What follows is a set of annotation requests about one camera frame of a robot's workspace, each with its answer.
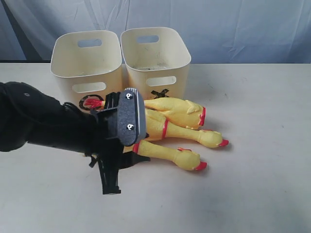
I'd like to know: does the blue backdrop curtain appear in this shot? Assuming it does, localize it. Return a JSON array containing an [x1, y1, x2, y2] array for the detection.
[[0, 0, 311, 63]]

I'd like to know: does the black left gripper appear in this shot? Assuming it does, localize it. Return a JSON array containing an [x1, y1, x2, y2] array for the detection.
[[88, 92, 151, 195]]

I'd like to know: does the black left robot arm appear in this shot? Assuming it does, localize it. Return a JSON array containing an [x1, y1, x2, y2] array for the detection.
[[0, 82, 149, 194]]

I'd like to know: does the headless yellow rubber chicken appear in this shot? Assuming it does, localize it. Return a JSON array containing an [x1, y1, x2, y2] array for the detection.
[[144, 97, 206, 130]]

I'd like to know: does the cream bin marked circle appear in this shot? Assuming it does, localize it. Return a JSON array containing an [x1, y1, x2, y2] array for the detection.
[[51, 30, 123, 112]]

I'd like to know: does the cream bin marked cross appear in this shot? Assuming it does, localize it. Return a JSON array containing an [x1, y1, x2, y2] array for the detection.
[[121, 27, 191, 100]]

